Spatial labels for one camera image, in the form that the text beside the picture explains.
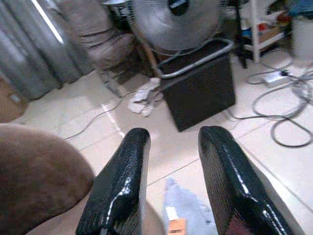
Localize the white shelf rack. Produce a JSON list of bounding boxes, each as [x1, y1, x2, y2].
[[241, 0, 294, 63]]

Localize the brown plush pillow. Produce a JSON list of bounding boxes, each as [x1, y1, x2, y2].
[[0, 123, 96, 235]]

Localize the grey round fan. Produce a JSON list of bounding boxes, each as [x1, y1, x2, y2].
[[131, 0, 222, 52]]

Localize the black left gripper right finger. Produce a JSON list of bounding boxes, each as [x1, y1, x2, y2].
[[198, 125, 305, 235]]

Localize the white power strip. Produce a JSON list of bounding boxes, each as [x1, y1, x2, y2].
[[262, 70, 290, 87]]

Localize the grey curtain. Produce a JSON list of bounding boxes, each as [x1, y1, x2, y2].
[[0, 0, 95, 101]]

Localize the clear plastic bag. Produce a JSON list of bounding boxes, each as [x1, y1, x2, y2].
[[163, 177, 217, 235]]

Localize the brown cardboard box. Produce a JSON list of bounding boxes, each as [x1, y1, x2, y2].
[[0, 73, 29, 123]]

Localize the black box with metal frame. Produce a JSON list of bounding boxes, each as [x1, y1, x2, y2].
[[156, 38, 237, 133]]

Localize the white crumpled cloth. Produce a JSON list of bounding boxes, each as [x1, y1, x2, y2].
[[127, 77, 164, 118]]

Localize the thin grey floor cable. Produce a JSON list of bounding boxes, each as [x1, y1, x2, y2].
[[64, 96, 124, 141]]

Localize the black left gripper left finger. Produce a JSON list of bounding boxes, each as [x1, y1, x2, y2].
[[75, 127, 151, 235]]

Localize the white container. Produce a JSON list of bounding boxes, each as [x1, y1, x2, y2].
[[291, 17, 313, 61]]

